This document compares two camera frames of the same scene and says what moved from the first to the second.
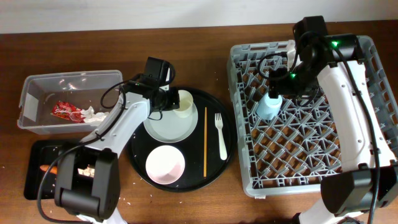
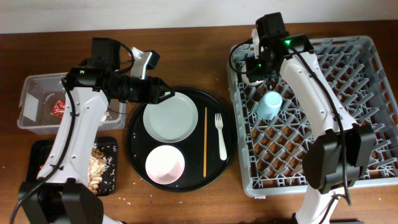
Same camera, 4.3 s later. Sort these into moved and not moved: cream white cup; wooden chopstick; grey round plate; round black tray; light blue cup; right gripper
Moved: right gripper; cream white cup
Not moved: grey round plate; light blue cup; wooden chopstick; round black tray
